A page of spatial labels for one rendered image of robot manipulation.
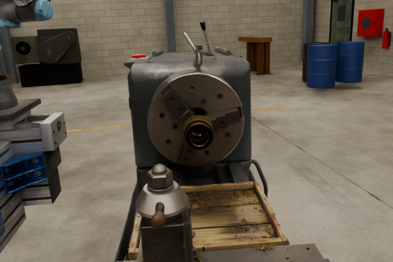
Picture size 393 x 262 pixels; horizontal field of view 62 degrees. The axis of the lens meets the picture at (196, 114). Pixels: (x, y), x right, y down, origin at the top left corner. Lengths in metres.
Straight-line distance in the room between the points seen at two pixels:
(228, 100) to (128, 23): 9.96
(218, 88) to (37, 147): 0.59
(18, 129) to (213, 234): 0.66
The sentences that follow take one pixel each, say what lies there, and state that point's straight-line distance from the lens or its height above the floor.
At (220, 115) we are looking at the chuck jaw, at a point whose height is 1.11.
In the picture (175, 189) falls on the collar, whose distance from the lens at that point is 0.49.
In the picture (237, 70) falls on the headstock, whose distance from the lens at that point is 1.21.
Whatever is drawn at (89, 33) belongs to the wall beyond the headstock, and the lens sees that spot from 10.97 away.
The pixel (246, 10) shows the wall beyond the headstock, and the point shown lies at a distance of 11.74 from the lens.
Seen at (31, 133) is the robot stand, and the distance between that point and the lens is 1.12.
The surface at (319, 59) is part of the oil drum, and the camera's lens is 7.33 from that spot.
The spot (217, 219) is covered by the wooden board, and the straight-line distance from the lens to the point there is 0.91.
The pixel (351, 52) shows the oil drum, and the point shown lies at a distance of 8.08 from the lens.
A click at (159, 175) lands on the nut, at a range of 0.48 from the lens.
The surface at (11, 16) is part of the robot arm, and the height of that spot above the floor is 1.45.
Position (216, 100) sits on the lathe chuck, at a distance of 1.05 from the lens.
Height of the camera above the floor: 1.38
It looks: 15 degrees down
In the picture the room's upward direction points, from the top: 3 degrees counter-clockwise
